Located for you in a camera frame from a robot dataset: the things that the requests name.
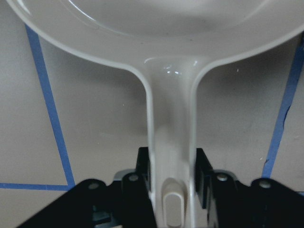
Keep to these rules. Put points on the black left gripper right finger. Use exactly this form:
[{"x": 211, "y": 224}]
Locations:
[{"x": 229, "y": 203}]

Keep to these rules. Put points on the beige plastic dustpan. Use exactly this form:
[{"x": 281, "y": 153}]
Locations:
[{"x": 170, "y": 45}]

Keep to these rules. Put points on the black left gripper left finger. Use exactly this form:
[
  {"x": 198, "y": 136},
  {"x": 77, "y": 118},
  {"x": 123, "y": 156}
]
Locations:
[{"x": 93, "y": 204}]

